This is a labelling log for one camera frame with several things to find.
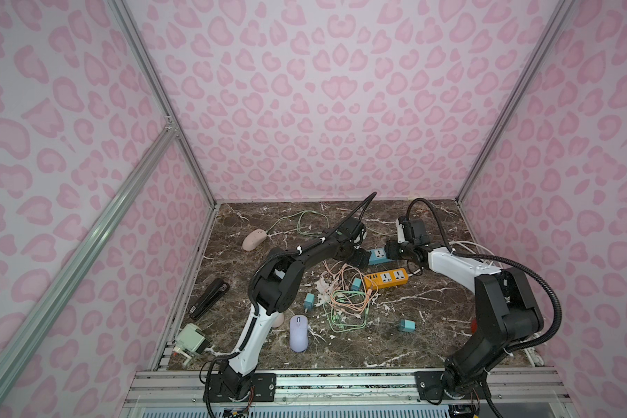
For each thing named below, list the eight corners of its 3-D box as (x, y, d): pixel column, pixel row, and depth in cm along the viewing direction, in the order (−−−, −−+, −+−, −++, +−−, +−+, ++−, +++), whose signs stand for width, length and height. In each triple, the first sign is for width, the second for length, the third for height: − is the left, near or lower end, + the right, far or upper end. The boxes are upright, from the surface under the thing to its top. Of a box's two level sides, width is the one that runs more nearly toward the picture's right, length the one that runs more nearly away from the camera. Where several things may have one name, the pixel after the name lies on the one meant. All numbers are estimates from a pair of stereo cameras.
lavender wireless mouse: (288, 352, 81) (287, 350, 79) (290, 317, 88) (290, 314, 86) (308, 352, 81) (307, 350, 79) (309, 317, 88) (309, 314, 86)
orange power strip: (366, 291, 94) (367, 287, 91) (362, 280, 97) (363, 275, 94) (408, 283, 96) (410, 278, 93) (402, 271, 99) (405, 266, 96)
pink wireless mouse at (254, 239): (241, 247, 107) (239, 242, 104) (258, 231, 112) (257, 226, 110) (250, 253, 105) (248, 248, 103) (267, 236, 111) (266, 231, 108)
